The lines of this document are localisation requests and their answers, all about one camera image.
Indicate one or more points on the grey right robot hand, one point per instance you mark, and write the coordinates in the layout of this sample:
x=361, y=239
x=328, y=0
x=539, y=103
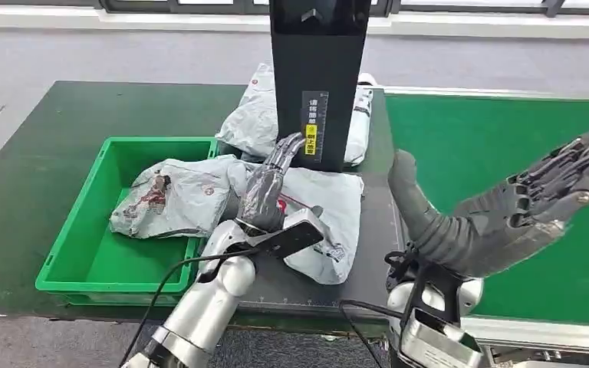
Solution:
x=497, y=228

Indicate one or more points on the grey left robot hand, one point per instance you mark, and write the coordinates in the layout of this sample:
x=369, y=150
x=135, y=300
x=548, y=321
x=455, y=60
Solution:
x=261, y=195

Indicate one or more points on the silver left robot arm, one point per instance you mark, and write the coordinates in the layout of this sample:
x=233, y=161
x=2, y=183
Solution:
x=203, y=310

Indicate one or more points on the green conveyor belt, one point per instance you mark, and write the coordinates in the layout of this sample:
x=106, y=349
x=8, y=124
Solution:
x=477, y=137

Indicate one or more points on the black scanner column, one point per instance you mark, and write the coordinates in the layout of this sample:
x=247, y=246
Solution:
x=320, y=61

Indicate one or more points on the green plastic crate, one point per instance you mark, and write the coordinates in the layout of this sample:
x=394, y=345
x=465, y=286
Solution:
x=96, y=264

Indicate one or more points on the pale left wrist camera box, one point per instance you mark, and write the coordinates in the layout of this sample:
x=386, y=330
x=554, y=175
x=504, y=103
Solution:
x=297, y=233

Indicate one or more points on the silver conveyor frame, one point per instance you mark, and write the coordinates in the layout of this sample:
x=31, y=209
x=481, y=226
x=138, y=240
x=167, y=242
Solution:
x=553, y=335

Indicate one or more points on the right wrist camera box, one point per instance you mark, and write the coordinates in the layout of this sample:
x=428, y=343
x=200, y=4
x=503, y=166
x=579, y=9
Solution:
x=436, y=340

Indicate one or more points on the dark window frame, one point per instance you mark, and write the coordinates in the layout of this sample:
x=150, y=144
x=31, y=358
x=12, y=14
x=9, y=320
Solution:
x=213, y=6

